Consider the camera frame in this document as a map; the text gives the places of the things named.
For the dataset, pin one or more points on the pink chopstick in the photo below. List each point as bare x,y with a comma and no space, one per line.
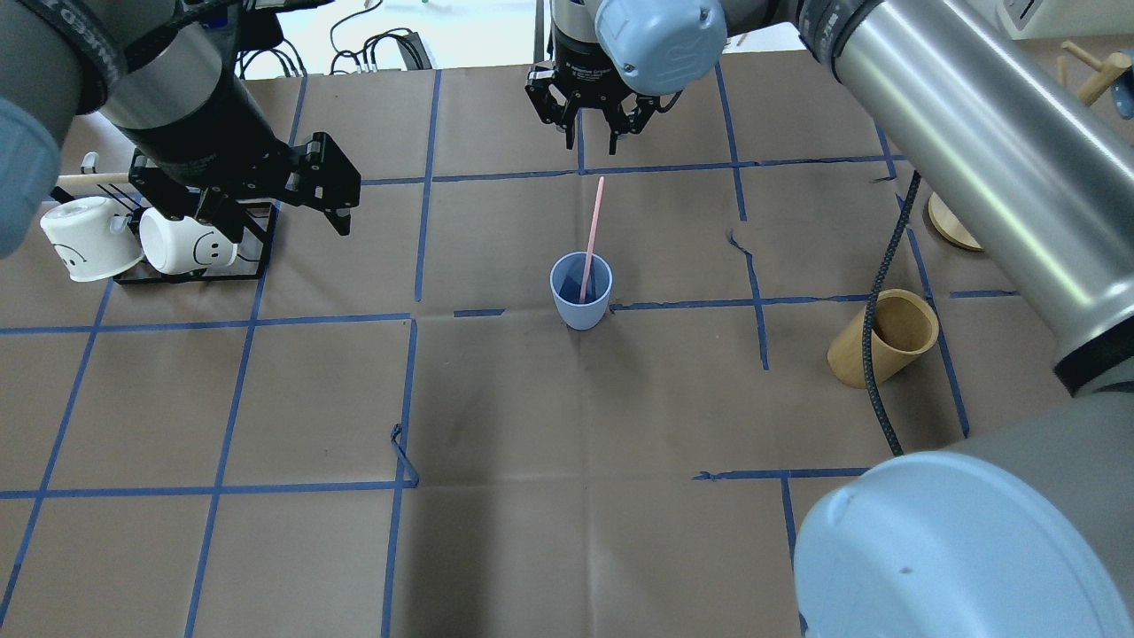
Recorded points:
585,279

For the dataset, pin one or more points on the round wooden stand base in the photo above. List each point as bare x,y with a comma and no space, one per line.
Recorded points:
948,226

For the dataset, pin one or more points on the black wire mug rack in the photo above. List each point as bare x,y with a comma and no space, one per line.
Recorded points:
253,254

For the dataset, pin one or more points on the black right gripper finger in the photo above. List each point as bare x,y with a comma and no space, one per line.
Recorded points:
619,125
569,124

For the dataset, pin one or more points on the bamboo cylinder holder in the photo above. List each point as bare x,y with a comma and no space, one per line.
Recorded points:
905,327

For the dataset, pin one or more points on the white smiley mug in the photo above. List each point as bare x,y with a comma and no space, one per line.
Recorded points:
177,247

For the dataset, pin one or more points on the light blue plastic cup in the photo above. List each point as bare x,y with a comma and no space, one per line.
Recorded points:
580,306

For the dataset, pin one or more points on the brown paper table cover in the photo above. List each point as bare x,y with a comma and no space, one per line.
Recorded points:
394,433

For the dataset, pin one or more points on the wooden rack handle rod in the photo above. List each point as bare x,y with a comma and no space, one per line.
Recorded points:
68,181

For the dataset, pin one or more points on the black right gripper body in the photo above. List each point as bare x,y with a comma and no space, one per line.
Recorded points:
577,64

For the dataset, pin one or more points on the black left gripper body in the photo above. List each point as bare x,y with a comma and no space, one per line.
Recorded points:
205,133

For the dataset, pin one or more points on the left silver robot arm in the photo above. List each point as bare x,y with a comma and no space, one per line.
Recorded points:
163,73

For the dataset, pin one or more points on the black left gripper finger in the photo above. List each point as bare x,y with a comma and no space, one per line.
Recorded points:
318,174
219,210

